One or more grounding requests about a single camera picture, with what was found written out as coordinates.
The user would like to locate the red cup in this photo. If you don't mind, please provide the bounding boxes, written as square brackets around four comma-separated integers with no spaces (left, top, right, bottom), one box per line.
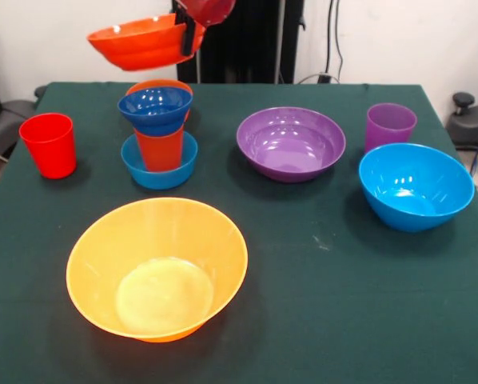
[18,112,78,180]

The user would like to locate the large light blue bowl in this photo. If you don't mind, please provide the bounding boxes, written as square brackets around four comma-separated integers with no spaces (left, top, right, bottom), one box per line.
[357,142,476,234]

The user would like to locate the small orange bowl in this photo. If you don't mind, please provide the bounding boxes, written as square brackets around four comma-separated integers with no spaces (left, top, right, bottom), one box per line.
[125,78,194,123]

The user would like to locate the wide orange bowl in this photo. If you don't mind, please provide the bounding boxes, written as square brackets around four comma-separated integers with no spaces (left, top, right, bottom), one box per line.
[86,13,207,72]

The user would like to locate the large yellow bowl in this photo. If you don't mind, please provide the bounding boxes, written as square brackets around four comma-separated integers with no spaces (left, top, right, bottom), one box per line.
[66,197,249,344]

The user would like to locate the orange cup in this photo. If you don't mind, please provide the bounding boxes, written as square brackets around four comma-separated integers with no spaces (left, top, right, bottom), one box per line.
[133,123,185,173]

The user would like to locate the purple bowl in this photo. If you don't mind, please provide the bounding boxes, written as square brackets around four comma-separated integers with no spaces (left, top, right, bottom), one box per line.
[236,106,347,184]

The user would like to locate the small dark blue bowl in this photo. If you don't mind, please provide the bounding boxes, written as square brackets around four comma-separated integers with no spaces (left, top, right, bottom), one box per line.
[117,86,194,137]

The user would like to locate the black office chair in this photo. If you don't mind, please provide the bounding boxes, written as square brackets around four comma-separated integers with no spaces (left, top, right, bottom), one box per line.
[0,50,38,161]

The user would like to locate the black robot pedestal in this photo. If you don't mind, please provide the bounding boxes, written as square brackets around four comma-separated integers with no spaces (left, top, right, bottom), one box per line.
[166,0,304,85]

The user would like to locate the black wall cable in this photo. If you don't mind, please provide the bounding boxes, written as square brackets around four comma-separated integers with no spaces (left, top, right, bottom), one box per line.
[325,0,334,77]
[333,0,345,84]

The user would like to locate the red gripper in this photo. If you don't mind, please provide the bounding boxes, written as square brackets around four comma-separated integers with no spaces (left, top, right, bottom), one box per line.
[173,0,238,57]

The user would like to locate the small light blue bowl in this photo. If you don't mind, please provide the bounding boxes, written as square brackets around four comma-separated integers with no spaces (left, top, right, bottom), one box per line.
[121,130,199,190]

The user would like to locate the dark green table cloth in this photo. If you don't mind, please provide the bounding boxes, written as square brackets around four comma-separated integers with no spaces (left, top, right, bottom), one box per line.
[0,82,478,384]

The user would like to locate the purple cup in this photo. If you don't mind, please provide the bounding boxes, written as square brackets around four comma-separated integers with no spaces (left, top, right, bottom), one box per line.
[364,102,418,155]

